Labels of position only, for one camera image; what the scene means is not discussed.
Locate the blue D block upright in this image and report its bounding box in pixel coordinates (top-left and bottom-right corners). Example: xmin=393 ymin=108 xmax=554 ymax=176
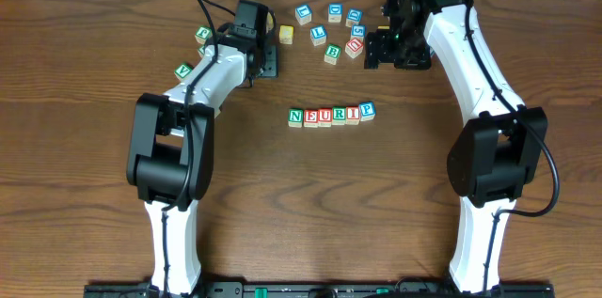
xmin=327 ymin=4 xmax=342 ymax=24

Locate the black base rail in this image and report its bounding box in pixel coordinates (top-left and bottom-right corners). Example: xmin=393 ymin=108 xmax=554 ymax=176
xmin=83 ymin=280 xmax=556 ymax=298

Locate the red I block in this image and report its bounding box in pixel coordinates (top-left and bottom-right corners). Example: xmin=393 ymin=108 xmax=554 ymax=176
xmin=345 ymin=106 xmax=361 ymax=125

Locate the yellow Q block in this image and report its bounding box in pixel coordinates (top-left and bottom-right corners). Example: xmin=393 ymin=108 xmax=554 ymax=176
xmin=278 ymin=25 xmax=294 ymax=45

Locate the red upside-down U block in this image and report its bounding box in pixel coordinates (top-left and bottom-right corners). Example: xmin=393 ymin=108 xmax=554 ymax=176
xmin=345 ymin=38 xmax=364 ymax=59

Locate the blue P block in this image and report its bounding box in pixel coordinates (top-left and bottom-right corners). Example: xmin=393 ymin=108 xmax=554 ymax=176
xmin=358 ymin=102 xmax=376 ymax=121

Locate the green V block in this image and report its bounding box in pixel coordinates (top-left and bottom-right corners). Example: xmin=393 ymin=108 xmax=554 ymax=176
xmin=174 ymin=63 xmax=193 ymax=82

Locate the blue 5 block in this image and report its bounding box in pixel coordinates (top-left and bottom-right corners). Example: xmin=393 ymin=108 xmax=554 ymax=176
xmin=350 ymin=24 xmax=366 ymax=42

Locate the blue L block lower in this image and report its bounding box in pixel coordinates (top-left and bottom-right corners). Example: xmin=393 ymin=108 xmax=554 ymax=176
xmin=310 ymin=25 xmax=327 ymax=46

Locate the blue L block top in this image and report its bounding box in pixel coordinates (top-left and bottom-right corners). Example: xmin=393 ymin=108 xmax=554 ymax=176
xmin=295 ymin=5 xmax=312 ymax=25

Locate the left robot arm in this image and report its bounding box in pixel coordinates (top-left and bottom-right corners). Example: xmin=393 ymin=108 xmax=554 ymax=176
xmin=126 ymin=35 xmax=278 ymax=297

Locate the red E block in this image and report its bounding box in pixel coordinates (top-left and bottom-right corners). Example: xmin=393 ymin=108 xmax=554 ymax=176
xmin=303 ymin=109 xmax=319 ymax=128

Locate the green B block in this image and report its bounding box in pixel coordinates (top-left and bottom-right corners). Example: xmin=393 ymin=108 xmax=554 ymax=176
xmin=324 ymin=44 xmax=341 ymax=65

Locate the blue l block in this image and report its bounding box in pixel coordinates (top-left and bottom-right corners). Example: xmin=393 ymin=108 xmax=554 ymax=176
xmin=295 ymin=5 xmax=312 ymax=25
xmin=310 ymin=25 xmax=327 ymax=46

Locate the blue D block tilted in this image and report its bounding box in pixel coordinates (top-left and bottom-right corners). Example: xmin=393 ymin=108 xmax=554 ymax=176
xmin=345 ymin=8 xmax=363 ymax=27

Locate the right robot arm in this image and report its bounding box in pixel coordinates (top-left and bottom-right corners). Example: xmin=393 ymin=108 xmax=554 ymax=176
xmin=364 ymin=0 xmax=552 ymax=297

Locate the green R block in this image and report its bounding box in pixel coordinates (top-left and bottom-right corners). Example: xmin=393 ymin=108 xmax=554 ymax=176
xmin=332 ymin=107 xmax=346 ymax=126

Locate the green N block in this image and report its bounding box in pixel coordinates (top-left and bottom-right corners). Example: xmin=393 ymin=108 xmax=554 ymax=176
xmin=288 ymin=108 xmax=304 ymax=128

